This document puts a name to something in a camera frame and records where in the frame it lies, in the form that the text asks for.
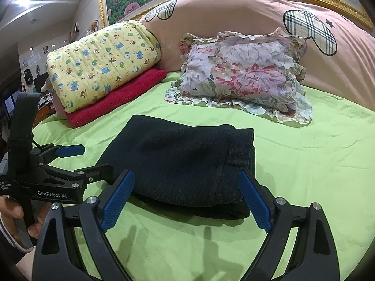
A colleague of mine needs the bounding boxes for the person's left hand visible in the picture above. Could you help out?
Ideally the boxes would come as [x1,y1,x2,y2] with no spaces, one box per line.
[0,197,51,239]

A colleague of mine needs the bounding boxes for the pink quilt with plaid hearts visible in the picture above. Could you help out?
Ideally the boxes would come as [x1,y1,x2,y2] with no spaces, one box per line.
[138,0,375,110]

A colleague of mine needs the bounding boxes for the floral ruffled pillow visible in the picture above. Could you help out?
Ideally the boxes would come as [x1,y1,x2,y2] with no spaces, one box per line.
[164,27,313,127]

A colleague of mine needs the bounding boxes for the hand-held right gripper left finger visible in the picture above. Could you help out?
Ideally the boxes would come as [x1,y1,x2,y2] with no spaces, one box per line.
[32,169,136,281]

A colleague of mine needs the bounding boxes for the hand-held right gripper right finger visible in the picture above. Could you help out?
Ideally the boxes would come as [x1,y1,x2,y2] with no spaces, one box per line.
[238,170,340,281]

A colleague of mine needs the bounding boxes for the yellow printed folded quilt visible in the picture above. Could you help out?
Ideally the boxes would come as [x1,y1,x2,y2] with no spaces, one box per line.
[46,20,162,113]

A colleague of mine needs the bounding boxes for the green bed sheet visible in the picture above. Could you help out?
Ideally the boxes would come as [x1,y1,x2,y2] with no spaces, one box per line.
[29,71,375,281]

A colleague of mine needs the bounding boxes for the person's left forearm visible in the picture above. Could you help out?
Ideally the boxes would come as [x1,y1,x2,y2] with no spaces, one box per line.
[0,218,33,273]

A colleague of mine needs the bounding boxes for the black pants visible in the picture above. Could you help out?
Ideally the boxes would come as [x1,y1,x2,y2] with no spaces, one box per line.
[96,115,256,220]

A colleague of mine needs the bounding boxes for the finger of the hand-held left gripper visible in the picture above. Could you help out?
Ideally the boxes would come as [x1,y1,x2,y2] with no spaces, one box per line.
[31,144,86,164]
[44,164,114,186]

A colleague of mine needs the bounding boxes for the red folded blanket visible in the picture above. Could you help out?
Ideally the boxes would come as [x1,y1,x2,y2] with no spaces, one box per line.
[66,69,168,129]

